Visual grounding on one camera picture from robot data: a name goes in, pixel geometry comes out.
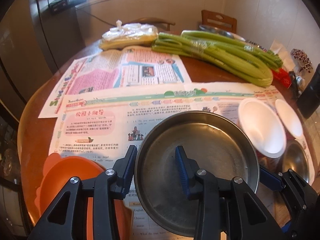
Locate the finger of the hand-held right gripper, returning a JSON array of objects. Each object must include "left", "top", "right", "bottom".
[
  {"left": 259, "top": 165, "right": 318, "bottom": 218},
  {"left": 280, "top": 220, "right": 294, "bottom": 234}
]

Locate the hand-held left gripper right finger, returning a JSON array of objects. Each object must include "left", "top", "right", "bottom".
[{"left": 175, "top": 145, "right": 285, "bottom": 240}]

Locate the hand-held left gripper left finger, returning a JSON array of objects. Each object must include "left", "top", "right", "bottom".
[{"left": 27, "top": 145, "right": 138, "bottom": 240}]

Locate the steel bowl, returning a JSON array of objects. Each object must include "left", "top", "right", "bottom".
[{"left": 282, "top": 140, "right": 310, "bottom": 184}]

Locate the round steel plate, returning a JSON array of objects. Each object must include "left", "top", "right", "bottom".
[{"left": 134, "top": 110, "right": 260, "bottom": 238}]

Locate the red paper bowl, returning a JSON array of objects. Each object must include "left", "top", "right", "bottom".
[
  {"left": 275, "top": 99, "right": 304, "bottom": 140},
  {"left": 237, "top": 98, "right": 287, "bottom": 165}
]

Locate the orange plastic plate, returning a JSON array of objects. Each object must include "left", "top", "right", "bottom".
[{"left": 36, "top": 152, "right": 134, "bottom": 240}]

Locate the large printed newspaper sheet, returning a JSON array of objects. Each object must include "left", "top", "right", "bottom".
[{"left": 49, "top": 82, "right": 313, "bottom": 240}]

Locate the black thermos bottle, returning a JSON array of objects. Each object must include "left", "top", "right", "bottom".
[{"left": 297, "top": 64, "right": 320, "bottom": 119}]

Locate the pink printed newspaper sheet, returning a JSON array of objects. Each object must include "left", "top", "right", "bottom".
[{"left": 38, "top": 45, "right": 192, "bottom": 118}]

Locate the red tissue box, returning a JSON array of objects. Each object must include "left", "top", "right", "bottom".
[{"left": 270, "top": 39, "right": 298, "bottom": 88}]

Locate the glass display cabinet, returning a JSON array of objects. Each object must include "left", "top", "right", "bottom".
[{"left": 0, "top": 105, "right": 28, "bottom": 230}]

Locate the large celery bunch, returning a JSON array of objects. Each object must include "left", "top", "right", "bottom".
[{"left": 151, "top": 32, "right": 273, "bottom": 88}]

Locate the dark spotted ornament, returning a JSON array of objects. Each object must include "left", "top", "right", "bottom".
[{"left": 291, "top": 48, "right": 313, "bottom": 73}]

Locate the slim celery bunch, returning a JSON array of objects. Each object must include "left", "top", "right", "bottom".
[{"left": 181, "top": 30, "right": 283, "bottom": 68}]

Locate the plastic bag of corn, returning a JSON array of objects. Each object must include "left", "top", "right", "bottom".
[{"left": 99, "top": 20, "right": 159, "bottom": 50}]

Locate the wooden chair with curved back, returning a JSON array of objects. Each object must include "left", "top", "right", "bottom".
[{"left": 130, "top": 17, "right": 175, "bottom": 32}]

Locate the wooden chair with cutout back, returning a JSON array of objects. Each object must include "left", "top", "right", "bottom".
[{"left": 201, "top": 10, "right": 237, "bottom": 34}]

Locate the grey refrigerator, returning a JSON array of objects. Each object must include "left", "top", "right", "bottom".
[{"left": 0, "top": 0, "right": 85, "bottom": 110}]

